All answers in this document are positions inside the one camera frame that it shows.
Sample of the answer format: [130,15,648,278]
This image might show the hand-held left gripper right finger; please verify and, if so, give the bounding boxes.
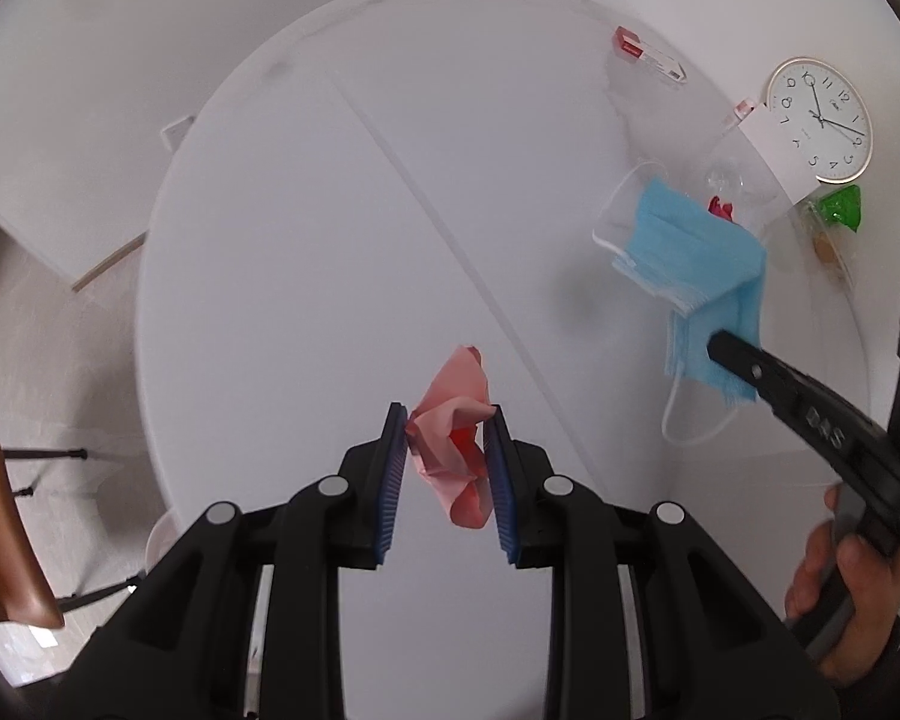
[484,405,845,720]

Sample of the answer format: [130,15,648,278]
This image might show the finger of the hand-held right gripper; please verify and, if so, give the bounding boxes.
[707,328,887,482]

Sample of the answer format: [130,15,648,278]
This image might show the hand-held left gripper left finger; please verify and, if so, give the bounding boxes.
[52,403,409,720]

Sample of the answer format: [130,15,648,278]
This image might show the pink paper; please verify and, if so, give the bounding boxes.
[405,345,496,530]

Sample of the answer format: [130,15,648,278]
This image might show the blue face mask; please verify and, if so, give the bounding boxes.
[591,159,768,445]

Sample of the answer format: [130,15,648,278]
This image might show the person's right hand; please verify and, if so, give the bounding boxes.
[784,484,900,683]

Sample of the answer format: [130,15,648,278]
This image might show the green wrapper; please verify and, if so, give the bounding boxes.
[808,184,863,233]

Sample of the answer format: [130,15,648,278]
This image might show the clear plastic packaging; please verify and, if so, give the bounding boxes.
[697,154,788,235]

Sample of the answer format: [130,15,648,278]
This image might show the white card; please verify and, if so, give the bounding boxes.
[739,106,823,204]

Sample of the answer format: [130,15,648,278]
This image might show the red white box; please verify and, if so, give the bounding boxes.
[613,26,687,85]

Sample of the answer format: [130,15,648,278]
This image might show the brown leather chair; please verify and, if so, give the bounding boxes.
[0,439,147,628]

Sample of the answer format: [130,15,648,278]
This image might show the white wall clock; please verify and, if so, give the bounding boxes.
[765,56,875,185]

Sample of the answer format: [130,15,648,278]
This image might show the white wall socket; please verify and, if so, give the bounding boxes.
[161,114,197,155]

